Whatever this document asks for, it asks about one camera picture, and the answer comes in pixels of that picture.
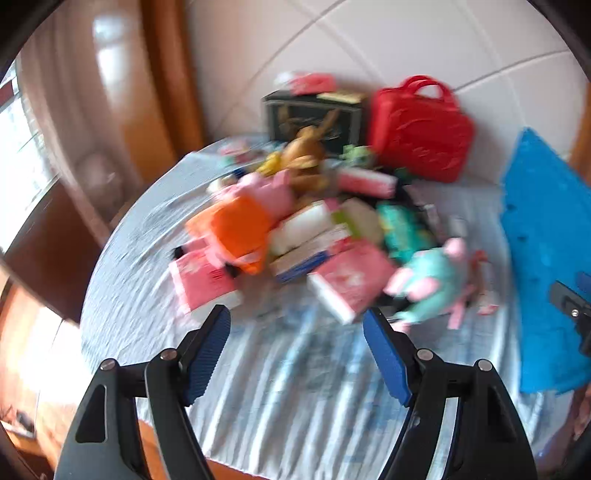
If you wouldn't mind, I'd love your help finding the blue white striped bedsheet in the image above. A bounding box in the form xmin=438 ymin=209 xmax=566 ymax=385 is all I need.
xmin=81 ymin=136 xmax=573 ymax=468

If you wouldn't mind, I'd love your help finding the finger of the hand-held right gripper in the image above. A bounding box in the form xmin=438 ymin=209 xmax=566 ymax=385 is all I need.
xmin=549 ymin=280 xmax=591 ymax=358

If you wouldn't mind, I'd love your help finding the brown plush bear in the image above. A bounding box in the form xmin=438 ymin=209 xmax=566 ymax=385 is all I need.
xmin=281 ymin=113 xmax=334 ymax=192

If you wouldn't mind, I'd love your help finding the blue plastic container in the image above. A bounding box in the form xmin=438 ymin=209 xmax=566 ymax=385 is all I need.
xmin=501 ymin=127 xmax=591 ymax=395

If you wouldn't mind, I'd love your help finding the red white box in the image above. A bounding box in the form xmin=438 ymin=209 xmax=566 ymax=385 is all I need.
xmin=337 ymin=167 xmax=398 ymax=199

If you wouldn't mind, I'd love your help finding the pink pig plush teal dress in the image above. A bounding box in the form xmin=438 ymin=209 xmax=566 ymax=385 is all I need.
xmin=383 ymin=237 xmax=481 ymax=332

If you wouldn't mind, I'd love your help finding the wooden bed frame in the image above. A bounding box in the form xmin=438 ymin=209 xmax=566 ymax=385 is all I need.
xmin=140 ymin=0 xmax=207 ymax=154

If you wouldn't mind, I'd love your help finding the red hard carry case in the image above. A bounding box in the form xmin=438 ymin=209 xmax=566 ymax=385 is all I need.
xmin=367 ymin=75 xmax=476 ymax=183

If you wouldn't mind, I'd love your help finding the teal soft packet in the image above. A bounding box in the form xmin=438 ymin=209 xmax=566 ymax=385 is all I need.
xmin=376 ymin=203 xmax=435 ymax=260

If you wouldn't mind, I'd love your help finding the pale yellow flat box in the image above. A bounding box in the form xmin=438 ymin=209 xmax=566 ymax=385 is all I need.
xmin=318 ymin=91 xmax=363 ymax=105

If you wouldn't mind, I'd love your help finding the pink green packet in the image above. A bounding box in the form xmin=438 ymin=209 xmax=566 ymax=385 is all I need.
xmin=339 ymin=198 xmax=385 ymax=241

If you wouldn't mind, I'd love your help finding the red packet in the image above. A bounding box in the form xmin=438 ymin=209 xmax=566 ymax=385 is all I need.
xmin=288 ymin=73 xmax=338 ymax=94

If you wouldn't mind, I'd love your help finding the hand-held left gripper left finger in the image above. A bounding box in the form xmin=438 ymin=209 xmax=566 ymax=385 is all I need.
xmin=54 ymin=304 xmax=232 ymax=480

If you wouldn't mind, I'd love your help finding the small green toy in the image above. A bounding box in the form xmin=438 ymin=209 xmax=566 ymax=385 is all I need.
xmin=344 ymin=145 xmax=375 ymax=165

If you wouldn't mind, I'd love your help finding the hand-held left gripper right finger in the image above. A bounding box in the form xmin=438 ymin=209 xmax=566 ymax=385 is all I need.
xmin=362 ymin=308 xmax=539 ymax=480

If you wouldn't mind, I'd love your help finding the small yellow toy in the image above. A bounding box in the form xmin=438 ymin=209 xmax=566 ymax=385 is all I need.
xmin=256 ymin=154 xmax=283 ymax=177

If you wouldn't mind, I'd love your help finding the sheer curtain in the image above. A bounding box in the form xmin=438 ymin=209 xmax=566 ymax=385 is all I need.
xmin=18 ymin=0 xmax=155 ymax=195

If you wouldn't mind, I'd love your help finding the dark wooden cabinet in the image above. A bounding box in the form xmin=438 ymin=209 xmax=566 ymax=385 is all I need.
xmin=0 ymin=175 xmax=118 ymax=324

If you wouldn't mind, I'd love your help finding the pink box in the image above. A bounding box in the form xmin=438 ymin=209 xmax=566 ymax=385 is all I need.
xmin=168 ymin=247 xmax=244 ymax=315
xmin=307 ymin=242 xmax=398 ymax=325

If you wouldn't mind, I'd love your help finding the black gift box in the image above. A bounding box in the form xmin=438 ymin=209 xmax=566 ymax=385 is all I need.
xmin=262 ymin=90 xmax=370 ymax=155

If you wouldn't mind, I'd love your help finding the pink pig plush orange dress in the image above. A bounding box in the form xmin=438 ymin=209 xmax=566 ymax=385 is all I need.
xmin=173 ymin=170 xmax=296 ymax=278

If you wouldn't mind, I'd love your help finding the white blue box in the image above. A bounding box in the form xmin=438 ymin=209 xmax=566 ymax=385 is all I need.
xmin=270 ymin=235 xmax=352 ymax=283

